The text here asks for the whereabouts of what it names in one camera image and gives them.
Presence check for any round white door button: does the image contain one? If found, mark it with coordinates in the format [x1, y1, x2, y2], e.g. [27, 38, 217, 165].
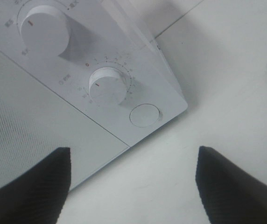
[129, 104, 161, 128]

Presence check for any lower white timer knob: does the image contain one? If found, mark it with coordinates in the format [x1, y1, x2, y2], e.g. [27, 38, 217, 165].
[89, 67, 127, 106]

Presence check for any white microwave door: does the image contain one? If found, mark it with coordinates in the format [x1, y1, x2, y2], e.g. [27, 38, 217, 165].
[0, 52, 128, 188]

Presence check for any upper white power knob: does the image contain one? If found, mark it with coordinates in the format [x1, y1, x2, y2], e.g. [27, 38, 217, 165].
[20, 5, 71, 57]

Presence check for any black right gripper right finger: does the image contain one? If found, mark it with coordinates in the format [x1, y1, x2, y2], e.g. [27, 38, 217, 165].
[195, 146, 267, 224]

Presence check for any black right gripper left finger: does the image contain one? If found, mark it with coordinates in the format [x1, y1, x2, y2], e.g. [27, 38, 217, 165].
[0, 147, 71, 224]

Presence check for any white microwave oven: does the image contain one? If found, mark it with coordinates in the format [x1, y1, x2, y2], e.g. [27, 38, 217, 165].
[0, 0, 189, 194]

